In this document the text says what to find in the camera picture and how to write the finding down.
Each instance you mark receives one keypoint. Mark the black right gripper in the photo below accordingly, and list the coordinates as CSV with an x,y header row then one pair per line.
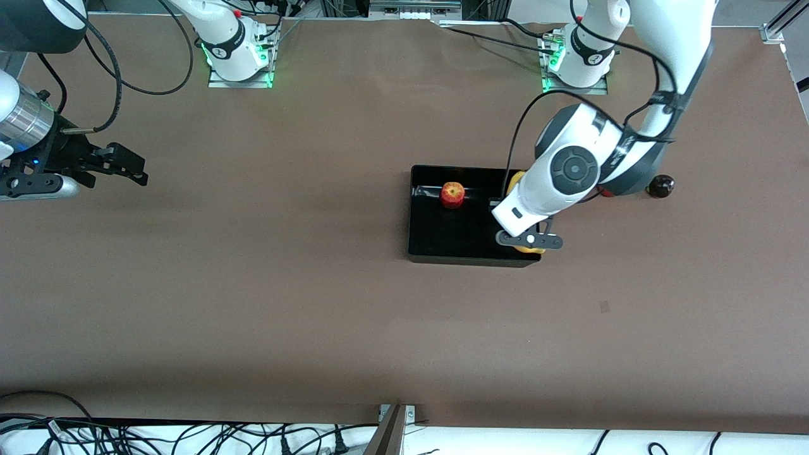
x,y
63,153

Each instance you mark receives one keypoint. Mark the yellow banana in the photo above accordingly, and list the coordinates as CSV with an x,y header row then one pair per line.
x,y
515,182

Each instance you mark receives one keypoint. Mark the black plastic box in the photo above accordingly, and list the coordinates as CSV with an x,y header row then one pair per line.
x,y
455,234

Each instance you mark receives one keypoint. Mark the red apple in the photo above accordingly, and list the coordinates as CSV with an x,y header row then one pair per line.
x,y
452,194

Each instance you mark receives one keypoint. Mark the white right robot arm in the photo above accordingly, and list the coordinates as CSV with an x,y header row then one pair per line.
x,y
227,44

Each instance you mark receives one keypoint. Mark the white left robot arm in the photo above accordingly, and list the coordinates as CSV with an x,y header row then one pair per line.
x,y
569,167

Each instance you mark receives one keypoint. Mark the dark purple mangosteen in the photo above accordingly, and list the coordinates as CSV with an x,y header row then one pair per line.
x,y
661,186

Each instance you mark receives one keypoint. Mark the silver connector panel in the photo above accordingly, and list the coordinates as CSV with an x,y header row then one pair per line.
x,y
414,6

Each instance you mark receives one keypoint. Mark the black power plug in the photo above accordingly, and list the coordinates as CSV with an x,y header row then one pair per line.
x,y
339,444

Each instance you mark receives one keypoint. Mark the aluminium corner profile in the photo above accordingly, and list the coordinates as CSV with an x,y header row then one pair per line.
x,y
780,25

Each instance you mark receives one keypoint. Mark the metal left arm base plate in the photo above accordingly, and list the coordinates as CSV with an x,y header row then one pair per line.
x,y
597,90

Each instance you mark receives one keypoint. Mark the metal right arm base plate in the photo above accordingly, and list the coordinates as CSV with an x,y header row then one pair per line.
x,y
218,83

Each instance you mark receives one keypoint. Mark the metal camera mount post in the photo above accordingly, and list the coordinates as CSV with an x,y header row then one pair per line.
x,y
389,436

